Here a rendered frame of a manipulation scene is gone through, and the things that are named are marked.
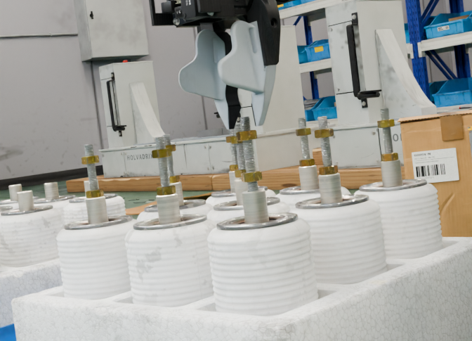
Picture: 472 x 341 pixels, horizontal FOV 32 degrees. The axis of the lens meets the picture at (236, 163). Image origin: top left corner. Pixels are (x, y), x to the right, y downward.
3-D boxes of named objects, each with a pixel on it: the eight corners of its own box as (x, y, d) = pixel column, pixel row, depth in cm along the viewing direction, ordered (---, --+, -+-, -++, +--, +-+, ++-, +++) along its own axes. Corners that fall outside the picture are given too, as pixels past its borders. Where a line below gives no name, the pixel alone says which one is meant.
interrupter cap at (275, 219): (200, 233, 75) (199, 226, 75) (250, 219, 81) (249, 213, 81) (265, 233, 70) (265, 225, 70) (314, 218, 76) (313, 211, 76)
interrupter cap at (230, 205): (260, 201, 97) (260, 195, 97) (293, 204, 91) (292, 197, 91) (203, 211, 94) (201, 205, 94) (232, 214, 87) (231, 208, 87)
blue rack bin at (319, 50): (343, 60, 785) (340, 38, 784) (372, 55, 755) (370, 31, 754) (305, 63, 754) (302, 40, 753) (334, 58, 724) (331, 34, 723)
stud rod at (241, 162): (248, 190, 92) (240, 123, 91) (239, 191, 92) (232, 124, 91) (250, 190, 93) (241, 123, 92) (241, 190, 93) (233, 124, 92)
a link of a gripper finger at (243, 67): (218, 131, 71) (195, 28, 71) (267, 125, 75) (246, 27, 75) (240, 124, 68) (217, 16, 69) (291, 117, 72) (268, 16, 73)
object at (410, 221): (467, 348, 90) (449, 184, 89) (381, 361, 89) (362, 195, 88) (436, 327, 99) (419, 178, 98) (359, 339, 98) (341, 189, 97)
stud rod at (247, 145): (247, 199, 75) (237, 117, 75) (250, 197, 76) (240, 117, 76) (258, 198, 75) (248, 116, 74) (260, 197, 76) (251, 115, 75)
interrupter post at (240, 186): (251, 205, 94) (248, 177, 94) (261, 207, 92) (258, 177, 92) (232, 209, 93) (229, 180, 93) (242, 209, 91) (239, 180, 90)
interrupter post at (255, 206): (239, 228, 75) (234, 192, 75) (255, 223, 77) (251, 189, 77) (260, 228, 74) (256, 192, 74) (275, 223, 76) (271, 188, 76)
